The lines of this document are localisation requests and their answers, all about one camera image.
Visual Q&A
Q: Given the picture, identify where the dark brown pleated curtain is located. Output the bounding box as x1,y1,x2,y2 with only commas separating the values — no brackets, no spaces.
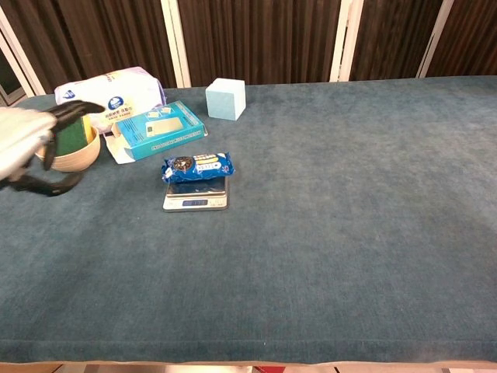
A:
0,0,497,95

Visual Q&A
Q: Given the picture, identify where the teal product box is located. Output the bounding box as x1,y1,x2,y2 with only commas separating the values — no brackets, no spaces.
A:
106,99,209,166

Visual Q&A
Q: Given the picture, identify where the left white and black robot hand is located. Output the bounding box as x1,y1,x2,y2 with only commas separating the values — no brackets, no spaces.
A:
0,99,106,197

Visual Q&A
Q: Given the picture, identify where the green and yellow sponge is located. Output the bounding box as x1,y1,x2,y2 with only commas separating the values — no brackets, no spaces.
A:
54,116,96,155

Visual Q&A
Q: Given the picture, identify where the beige plastic bowl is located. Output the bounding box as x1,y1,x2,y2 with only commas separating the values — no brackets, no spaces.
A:
33,126,102,173

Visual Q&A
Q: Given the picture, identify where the silver kitchen scale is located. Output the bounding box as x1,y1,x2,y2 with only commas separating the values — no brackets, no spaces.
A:
162,176,230,213

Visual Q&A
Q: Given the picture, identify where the white tissue pack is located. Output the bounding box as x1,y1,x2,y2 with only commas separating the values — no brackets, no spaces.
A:
54,66,166,134

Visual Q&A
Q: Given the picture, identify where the blue cookie packet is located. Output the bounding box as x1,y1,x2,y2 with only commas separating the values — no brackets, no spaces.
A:
161,152,237,185

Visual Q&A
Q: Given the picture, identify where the light blue foam cube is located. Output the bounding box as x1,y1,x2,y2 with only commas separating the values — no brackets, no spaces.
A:
204,77,247,122

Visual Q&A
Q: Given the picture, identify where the white frame post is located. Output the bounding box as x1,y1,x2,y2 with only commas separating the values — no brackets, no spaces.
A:
328,0,365,83
159,0,192,89
415,0,454,78
0,6,47,97

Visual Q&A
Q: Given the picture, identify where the blue-green table cloth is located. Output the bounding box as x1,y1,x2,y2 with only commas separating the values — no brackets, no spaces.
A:
0,75,497,366

